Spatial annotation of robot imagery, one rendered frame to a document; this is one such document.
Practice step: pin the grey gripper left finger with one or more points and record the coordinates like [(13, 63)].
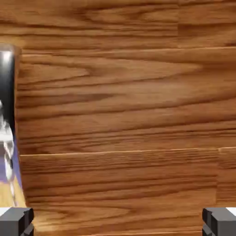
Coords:
[(14, 221)]

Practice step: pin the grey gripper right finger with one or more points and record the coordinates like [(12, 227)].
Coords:
[(221, 221)]

